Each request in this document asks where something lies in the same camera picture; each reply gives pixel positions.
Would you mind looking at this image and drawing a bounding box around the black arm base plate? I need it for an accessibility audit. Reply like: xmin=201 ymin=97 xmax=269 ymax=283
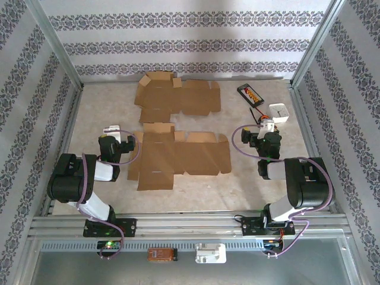
xmin=83 ymin=218 xmax=138 ymax=238
xmin=240 ymin=216 xmax=296 ymax=238

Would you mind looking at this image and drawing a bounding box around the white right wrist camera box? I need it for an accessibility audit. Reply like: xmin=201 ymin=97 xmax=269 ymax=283
xmin=260 ymin=119 xmax=276 ymax=138

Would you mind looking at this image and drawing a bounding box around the brown cardboard box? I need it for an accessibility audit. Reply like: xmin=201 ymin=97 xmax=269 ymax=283
xmin=133 ymin=71 xmax=222 ymax=124
xmin=126 ymin=122 xmax=232 ymax=192

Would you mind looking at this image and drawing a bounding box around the aluminium side rail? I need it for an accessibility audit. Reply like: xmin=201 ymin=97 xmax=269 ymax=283
xmin=41 ymin=84 xmax=86 ymax=216
xmin=288 ymin=80 xmax=339 ymax=214

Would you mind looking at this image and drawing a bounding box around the small controller circuit board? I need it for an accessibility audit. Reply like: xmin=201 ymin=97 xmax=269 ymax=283
xmin=262 ymin=237 xmax=286 ymax=251
xmin=97 ymin=239 xmax=123 ymax=251

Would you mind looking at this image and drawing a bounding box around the aluminium mounting rail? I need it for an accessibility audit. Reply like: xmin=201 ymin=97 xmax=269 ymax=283
xmin=28 ymin=211 xmax=353 ymax=239

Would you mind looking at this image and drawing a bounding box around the grey metal sheet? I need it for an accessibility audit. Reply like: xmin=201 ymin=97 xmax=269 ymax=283
xmin=28 ymin=237 xmax=362 ymax=285

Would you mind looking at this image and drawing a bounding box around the aluminium frame post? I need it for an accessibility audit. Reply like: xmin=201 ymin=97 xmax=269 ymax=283
xmin=290 ymin=0 xmax=351 ymax=88
xmin=25 ymin=0 xmax=84 ymax=88

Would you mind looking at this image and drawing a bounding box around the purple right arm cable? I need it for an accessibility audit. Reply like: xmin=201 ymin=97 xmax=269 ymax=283
xmin=232 ymin=124 xmax=335 ymax=258

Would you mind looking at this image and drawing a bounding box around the orange black tape measure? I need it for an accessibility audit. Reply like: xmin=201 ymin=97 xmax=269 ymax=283
xmin=249 ymin=107 xmax=281 ymax=131

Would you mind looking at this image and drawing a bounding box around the white square clock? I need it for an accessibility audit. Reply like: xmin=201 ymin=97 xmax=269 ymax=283
xmin=268 ymin=102 xmax=290 ymax=124

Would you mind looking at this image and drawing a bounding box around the grey slotted cable duct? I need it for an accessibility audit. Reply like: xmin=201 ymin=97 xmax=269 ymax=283
xmin=40 ymin=239 xmax=265 ymax=252

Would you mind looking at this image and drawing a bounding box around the white plastic bracket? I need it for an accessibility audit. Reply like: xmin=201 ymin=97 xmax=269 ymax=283
xmin=194 ymin=242 xmax=227 ymax=264

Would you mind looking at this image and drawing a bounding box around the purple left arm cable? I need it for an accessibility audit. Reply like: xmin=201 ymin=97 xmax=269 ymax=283
xmin=75 ymin=129 xmax=140 ymax=261

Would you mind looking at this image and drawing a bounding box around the orange electronic module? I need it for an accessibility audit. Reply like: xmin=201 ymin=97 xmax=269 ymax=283
xmin=147 ymin=248 xmax=178 ymax=263

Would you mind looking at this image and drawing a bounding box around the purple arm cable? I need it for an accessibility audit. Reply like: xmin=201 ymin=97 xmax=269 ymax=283
xmin=232 ymin=124 xmax=335 ymax=258
xmin=75 ymin=129 xmax=140 ymax=261

